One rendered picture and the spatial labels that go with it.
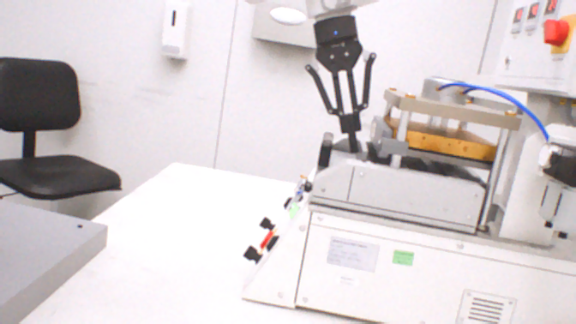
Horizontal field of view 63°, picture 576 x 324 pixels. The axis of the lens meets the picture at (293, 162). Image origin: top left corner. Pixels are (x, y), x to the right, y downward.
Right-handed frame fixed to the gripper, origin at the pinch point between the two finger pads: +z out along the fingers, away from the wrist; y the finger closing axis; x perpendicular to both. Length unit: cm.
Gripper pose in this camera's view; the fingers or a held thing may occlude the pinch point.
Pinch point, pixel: (351, 133)
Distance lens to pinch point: 86.7
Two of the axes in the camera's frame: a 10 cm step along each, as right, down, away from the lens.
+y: -9.8, 1.5, 1.3
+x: -1.0, 1.9, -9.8
